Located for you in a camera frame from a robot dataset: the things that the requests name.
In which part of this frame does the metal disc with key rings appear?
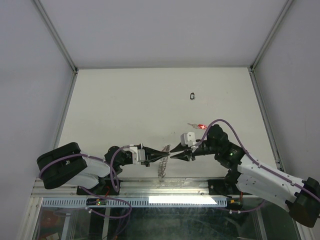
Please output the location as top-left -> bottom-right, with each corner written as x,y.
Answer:
157,144 -> 171,179

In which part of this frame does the red handled key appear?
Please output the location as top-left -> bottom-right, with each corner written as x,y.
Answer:
188,123 -> 207,130

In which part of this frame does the black white key tag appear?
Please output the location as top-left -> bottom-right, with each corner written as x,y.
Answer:
190,92 -> 195,100

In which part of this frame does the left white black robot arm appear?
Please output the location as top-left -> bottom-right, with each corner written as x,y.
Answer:
36,142 -> 170,195

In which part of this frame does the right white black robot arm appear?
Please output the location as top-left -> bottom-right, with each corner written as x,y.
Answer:
170,124 -> 320,228

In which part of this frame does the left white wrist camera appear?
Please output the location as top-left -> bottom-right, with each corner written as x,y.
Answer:
128,144 -> 146,165

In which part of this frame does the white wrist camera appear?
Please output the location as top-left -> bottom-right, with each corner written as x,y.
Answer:
180,132 -> 197,147
128,144 -> 146,165

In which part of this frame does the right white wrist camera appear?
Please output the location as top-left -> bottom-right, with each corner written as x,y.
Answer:
180,132 -> 197,147

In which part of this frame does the aluminium mounting rail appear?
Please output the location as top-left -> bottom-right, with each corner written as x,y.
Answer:
31,177 -> 223,198

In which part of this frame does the white slotted cable duct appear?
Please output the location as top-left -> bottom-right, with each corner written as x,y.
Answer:
42,195 -> 227,208

